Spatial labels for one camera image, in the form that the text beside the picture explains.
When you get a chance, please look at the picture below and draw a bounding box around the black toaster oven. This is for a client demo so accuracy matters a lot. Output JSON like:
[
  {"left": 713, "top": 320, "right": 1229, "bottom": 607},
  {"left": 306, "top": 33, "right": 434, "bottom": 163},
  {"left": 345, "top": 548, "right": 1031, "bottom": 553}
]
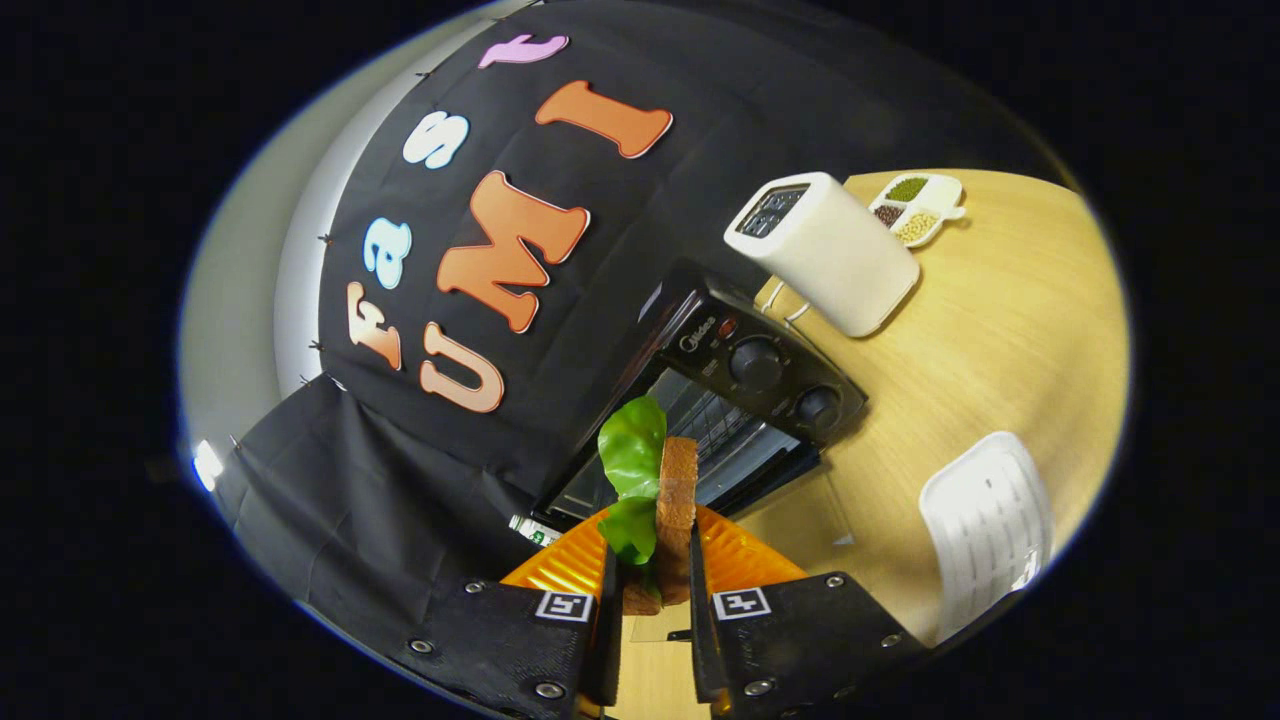
[{"left": 535, "top": 258, "right": 869, "bottom": 643}]

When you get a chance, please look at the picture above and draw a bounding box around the white ribbed plate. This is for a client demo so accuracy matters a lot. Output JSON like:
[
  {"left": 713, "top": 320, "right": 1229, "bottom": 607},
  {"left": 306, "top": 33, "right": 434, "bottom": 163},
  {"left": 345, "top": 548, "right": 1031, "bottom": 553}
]
[{"left": 918, "top": 430, "right": 1056, "bottom": 641}]

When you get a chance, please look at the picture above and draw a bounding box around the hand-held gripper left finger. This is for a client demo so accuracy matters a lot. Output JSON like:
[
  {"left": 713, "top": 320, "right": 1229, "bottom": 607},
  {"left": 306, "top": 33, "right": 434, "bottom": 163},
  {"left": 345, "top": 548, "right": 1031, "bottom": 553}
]
[{"left": 395, "top": 505, "right": 626, "bottom": 720}]

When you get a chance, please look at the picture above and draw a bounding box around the row of cloth clips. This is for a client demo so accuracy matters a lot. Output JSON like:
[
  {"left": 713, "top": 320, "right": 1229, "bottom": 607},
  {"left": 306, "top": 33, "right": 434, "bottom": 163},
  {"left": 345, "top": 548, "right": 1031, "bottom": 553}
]
[{"left": 228, "top": 68, "right": 433, "bottom": 449}]

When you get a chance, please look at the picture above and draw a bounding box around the bread and lettuce sandwich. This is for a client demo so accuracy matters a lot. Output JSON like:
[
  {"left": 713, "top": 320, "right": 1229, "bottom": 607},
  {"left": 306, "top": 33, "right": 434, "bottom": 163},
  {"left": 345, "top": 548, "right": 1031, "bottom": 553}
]
[{"left": 597, "top": 396, "right": 701, "bottom": 616}]

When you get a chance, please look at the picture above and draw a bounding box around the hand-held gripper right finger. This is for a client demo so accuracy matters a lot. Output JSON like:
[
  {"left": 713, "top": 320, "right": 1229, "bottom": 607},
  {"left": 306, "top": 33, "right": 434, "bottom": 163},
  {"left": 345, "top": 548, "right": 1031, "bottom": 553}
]
[{"left": 688, "top": 505, "right": 931, "bottom": 720}]

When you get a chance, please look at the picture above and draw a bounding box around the white pop-up toaster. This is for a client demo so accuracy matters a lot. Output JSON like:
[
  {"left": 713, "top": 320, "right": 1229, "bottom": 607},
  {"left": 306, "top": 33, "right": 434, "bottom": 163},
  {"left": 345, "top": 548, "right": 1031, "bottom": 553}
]
[{"left": 723, "top": 171, "right": 921, "bottom": 339}]

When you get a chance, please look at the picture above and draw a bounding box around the white toaster cable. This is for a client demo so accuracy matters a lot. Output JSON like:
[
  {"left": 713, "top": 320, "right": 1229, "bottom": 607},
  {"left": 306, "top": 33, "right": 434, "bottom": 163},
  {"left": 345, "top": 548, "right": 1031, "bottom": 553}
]
[{"left": 757, "top": 280, "right": 813, "bottom": 326}]

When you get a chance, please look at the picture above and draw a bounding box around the white divided bean dish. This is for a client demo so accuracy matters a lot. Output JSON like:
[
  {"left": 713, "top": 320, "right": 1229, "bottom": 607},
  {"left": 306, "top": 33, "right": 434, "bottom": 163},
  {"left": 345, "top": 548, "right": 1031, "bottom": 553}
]
[{"left": 868, "top": 172, "right": 968, "bottom": 249}]

